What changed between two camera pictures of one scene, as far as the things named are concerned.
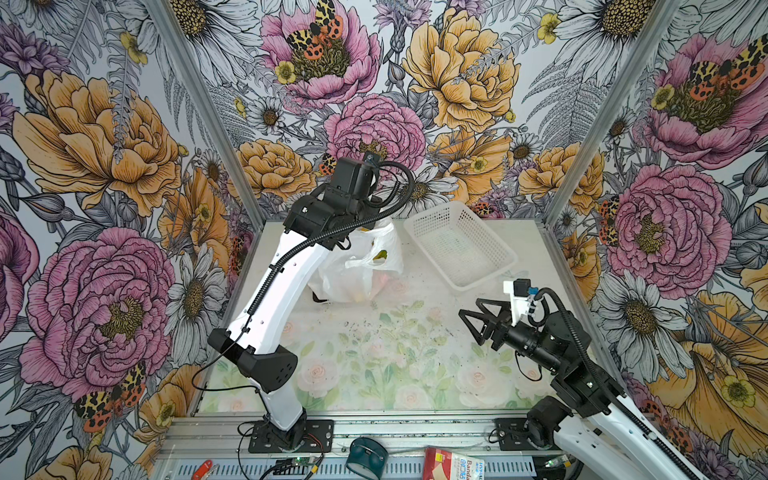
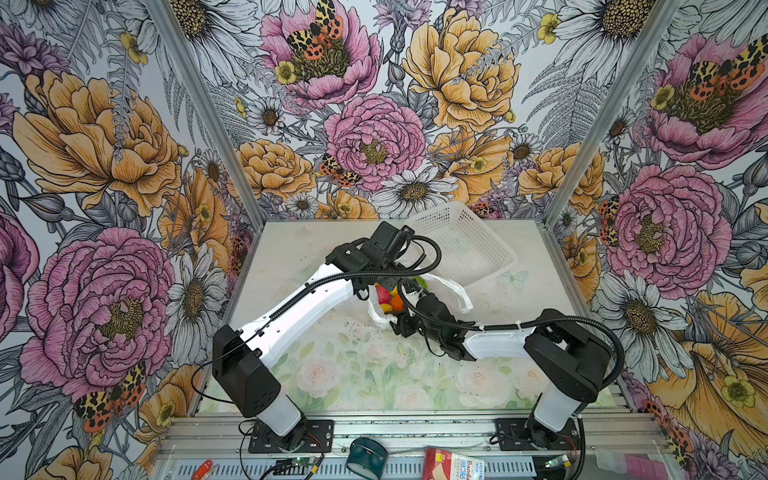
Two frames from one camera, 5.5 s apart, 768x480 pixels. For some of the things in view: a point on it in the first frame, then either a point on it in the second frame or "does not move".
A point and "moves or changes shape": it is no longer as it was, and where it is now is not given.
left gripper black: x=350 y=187 -> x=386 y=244
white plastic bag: x=359 y=271 moves or changes shape
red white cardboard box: x=442 y=464 does not move
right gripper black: x=501 y=328 -> x=404 y=323
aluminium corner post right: x=612 y=119 does not move
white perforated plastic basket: x=465 y=251 does not move
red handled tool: x=202 y=469 does not move
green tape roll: x=367 y=457 does not move
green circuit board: x=301 y=461 does not move
